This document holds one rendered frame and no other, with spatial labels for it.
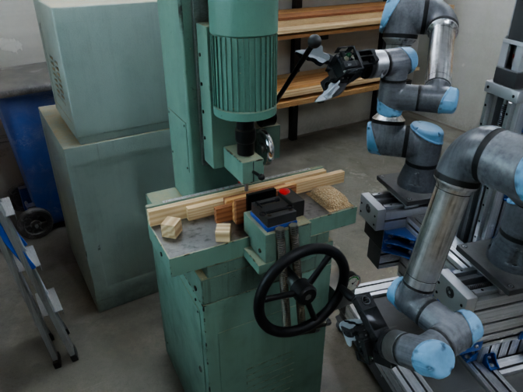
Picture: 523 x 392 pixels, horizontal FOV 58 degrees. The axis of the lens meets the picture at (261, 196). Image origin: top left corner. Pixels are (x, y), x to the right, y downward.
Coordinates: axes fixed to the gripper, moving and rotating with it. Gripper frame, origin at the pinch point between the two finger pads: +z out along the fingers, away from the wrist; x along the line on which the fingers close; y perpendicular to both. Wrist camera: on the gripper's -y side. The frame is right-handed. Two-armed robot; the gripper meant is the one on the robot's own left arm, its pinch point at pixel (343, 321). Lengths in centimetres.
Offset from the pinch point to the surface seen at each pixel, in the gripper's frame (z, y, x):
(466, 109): 215, -67, 305
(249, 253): 9.7, -23.4, -18.2
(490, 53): 178, -108, 306
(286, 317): 11.0, -3.0, -11.4
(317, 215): 12.3, -28.4, 6.8
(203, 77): 18, -75, -16
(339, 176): 23, -38, 25
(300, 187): 23.6, -37.3, 9.4
